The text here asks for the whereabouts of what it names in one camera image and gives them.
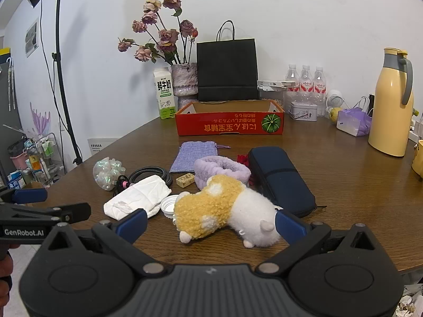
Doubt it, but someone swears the purple tissue pack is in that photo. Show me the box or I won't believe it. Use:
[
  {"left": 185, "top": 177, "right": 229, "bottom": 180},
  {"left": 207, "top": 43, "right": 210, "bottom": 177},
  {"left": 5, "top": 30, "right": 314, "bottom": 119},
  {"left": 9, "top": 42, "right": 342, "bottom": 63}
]
[{"left": 336, "top": 107, "right": 372, "bottom": 137}]

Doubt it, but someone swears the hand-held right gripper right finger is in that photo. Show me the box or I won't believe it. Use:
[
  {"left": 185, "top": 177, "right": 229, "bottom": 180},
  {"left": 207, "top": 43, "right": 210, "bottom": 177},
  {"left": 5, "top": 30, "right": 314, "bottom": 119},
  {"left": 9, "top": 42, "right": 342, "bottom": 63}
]
[{"left": 256, "top": 211, "right": 377, "bottom": 276}]

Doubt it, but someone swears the white cloth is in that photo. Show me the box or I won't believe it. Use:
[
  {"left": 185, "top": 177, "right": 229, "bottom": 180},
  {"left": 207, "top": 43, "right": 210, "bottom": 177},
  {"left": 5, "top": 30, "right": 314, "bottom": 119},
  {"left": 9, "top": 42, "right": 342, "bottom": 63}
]
[{"left": 103, "top": 175, "right": 172, "bottom": 221}]

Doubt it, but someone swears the white jar lid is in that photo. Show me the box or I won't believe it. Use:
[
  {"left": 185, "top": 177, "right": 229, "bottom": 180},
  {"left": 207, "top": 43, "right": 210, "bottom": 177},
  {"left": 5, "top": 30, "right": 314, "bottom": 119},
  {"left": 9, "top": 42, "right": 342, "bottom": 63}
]
[{"left": 160, "top": 194, "right": 181, "bottom": 218}]

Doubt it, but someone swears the red cardboard box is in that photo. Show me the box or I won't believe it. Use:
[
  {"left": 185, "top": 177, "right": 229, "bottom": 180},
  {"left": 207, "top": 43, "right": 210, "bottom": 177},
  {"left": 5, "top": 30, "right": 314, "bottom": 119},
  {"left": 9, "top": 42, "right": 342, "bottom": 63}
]
[{"left": 175, "top": 100, "right": 285, "bottom": 137}]

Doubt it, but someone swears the yellow and white plush toy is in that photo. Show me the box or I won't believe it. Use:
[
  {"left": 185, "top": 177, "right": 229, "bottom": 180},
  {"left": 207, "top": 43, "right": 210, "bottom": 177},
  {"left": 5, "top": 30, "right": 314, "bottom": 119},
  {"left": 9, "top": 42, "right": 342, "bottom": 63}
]
[{"left": 173, "top": 174, "right": 282, "bottom": 249}]

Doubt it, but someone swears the purple linen drawstring pouch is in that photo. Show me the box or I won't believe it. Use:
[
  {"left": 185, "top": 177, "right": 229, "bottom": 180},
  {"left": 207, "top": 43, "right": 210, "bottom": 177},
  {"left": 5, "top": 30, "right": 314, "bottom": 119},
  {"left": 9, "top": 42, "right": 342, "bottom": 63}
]
[{"left": 169, "top": 141, "right": 231, "bottom": 174}]

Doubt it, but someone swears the person's left hand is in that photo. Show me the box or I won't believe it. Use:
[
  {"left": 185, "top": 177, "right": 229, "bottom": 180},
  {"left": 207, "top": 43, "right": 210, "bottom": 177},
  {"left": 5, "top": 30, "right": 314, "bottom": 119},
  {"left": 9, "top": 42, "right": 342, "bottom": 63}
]
[{"left": 0, "top": 259, "right": 13, "bottom": 299}]

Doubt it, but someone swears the wire storage rack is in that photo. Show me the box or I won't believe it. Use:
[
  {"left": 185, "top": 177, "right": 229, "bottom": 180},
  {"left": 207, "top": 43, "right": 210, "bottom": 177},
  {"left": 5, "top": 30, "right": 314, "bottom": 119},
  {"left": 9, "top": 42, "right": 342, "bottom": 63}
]
[{"left": 7, "top": 132, "right": 65, "bottom": 189}]

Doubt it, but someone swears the black paper bag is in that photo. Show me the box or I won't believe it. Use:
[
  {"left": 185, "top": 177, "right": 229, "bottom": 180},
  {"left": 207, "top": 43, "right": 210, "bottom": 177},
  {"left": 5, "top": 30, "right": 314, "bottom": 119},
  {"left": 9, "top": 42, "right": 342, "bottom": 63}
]
[{"left": 196, "top": 20, "right": 260, "bottom": 102}]

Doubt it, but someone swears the yellow thermos jug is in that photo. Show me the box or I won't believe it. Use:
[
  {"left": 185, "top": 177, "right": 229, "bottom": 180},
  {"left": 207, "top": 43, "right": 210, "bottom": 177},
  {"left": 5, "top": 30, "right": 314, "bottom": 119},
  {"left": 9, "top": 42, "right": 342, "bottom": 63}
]
[{"left": 368, "top": 48, "right": 415, "bottom": 157}]

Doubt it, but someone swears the white mini fan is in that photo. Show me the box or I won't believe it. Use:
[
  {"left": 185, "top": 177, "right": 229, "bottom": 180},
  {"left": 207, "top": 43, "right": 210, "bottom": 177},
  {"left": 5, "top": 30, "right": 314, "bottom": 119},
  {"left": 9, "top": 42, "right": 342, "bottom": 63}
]
[{"left": 327, "top": 90, "right": 346, "bottom": 109}]

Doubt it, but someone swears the thin black cable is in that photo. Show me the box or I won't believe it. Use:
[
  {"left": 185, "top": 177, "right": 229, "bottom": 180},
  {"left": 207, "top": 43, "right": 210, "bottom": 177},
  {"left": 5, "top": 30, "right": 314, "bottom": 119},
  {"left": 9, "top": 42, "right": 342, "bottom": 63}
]
[{"left": 113, "top": 175, "right": 128, "bottom": 197}]

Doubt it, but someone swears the white cable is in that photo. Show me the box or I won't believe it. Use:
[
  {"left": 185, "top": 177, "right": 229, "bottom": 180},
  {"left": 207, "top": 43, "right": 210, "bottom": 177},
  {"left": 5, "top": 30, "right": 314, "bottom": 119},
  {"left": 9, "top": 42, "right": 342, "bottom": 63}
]
[{"left": 325, "top": 96, "right": 371, "bottom": 114}]

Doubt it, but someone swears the white green milk carton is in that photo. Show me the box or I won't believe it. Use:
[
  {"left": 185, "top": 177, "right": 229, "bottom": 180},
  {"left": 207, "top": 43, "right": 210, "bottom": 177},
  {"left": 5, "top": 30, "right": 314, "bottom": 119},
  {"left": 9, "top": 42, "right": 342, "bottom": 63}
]
[{"left": 153, "top": 67, "right": 176, "bottom": 120}]

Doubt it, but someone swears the purple flower wall decal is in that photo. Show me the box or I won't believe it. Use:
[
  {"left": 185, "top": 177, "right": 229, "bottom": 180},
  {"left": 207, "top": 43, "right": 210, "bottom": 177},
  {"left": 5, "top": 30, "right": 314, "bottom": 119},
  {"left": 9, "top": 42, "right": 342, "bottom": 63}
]
[{"left": 30, "top": 102, "right": 52, "bottom": 136}]

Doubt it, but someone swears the paper scraps heap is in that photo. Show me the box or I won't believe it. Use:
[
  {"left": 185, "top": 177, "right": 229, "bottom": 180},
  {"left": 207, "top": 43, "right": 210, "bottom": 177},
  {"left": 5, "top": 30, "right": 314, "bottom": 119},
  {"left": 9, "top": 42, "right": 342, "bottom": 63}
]
[{"left": 395, "top": 284, "right": 423, "bottom": 317}]

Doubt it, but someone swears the tan carved wooden block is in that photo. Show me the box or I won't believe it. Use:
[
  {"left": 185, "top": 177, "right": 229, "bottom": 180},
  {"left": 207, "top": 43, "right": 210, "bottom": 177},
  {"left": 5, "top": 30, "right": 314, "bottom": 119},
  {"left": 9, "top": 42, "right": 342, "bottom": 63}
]
[{"left": 176, "top": 173, "right": 195, "bottom": 188}]

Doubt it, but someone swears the dried rose bouquet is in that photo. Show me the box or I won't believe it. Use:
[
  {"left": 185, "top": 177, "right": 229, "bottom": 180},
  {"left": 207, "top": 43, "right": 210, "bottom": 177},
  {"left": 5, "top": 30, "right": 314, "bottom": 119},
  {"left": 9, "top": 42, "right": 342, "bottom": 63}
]
[{"left": 118, "top": 0, "right": 199, "bottom": 66}]

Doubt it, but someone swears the black studio light stand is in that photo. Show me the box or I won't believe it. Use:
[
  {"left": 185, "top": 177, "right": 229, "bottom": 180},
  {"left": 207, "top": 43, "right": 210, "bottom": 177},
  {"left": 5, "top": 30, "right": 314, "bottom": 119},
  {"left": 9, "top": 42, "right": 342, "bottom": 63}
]
[{"left": 22, "top": 0, "right": 83, "bottom": 166}]

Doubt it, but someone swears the purple fluffy headband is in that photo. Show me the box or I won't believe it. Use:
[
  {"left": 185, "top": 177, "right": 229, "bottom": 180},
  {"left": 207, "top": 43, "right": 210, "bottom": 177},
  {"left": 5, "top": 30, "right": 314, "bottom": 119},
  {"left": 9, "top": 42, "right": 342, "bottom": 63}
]
[{"left": 193, "top": 156, "right": 252, "bottom": 192}]

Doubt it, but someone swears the navy zip case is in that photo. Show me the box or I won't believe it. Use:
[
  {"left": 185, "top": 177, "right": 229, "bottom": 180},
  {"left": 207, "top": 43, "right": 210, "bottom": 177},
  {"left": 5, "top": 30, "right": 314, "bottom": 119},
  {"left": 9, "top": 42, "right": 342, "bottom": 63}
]
[{"left": 248, "top": 146, "right": 318, "bottom": 218}]

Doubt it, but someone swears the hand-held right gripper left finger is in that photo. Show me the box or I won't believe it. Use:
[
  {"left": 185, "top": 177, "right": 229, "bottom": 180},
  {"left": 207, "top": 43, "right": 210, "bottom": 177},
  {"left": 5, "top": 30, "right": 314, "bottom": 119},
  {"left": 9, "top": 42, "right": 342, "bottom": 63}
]
[{"left": 41, "top": 209, "right": 167, "bottom": 275}]

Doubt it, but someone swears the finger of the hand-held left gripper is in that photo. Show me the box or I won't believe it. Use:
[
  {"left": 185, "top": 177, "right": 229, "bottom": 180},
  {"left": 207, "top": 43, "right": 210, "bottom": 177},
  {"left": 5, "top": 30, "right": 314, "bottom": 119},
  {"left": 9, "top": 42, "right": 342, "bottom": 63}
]
[
  {"left": 0, "top": 202, "right": 92, "bottom": 227},
  {"left": 0, "top": 188, "right": 48, "bottom": 205}
]

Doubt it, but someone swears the clear container white lid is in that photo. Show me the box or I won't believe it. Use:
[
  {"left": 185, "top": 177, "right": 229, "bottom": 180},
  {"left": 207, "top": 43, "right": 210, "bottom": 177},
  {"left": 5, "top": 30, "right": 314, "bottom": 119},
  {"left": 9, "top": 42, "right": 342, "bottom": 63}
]
[{"left": 257, "top": 80, "right": 289, "bottom": 107}]

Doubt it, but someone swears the printed metal tin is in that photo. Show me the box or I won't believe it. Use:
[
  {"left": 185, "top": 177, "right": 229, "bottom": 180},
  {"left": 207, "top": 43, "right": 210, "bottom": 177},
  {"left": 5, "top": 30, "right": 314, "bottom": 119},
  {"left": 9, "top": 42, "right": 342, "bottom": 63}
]
[{"left": 290, "top": 101, "right": 318, "bottom": 121}]

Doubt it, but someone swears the wall notice sheet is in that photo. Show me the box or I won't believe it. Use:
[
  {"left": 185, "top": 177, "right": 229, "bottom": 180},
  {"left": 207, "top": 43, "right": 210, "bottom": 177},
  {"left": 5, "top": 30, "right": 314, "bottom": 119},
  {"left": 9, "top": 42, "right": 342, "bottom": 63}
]
[{"left": 25, "top": 21, "right": 39, "bottom": 58}]

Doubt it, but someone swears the grey cabinet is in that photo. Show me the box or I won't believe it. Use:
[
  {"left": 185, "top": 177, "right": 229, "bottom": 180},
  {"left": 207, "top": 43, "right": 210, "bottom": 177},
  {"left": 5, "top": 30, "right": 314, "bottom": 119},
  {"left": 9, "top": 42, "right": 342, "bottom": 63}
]
[{"left": 0, "top": 48, "right": 25, "bottom": 185}]

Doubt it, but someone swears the grey braided cable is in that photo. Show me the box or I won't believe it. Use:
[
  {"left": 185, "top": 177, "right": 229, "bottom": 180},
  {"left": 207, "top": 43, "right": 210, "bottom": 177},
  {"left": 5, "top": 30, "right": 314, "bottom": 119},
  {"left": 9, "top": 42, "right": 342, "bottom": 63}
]
[{"left": 126, "top": 167, "right": 173, "bottom": 189}]

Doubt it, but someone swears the red artificial rose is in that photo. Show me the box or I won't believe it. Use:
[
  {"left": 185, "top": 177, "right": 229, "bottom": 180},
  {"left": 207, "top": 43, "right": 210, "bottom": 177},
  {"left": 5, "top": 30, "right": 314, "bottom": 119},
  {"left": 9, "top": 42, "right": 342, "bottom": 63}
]
[{"left": 237, "top": 154, "right": 256, "bottom": 185}]

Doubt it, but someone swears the purple mottled vase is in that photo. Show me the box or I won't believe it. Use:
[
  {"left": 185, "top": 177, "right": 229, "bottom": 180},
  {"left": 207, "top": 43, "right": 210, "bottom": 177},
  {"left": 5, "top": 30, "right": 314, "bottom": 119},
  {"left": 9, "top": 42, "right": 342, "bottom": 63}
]
[{"left": 170, "top": 62, "right": 199, "bottom": 109}]

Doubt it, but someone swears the yellow cup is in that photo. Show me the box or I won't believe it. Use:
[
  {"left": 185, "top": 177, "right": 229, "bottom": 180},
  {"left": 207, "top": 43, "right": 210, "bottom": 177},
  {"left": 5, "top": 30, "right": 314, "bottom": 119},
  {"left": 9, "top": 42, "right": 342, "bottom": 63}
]
[{"left": 411, "top": 139, "right": 423, "bottom": 182}]

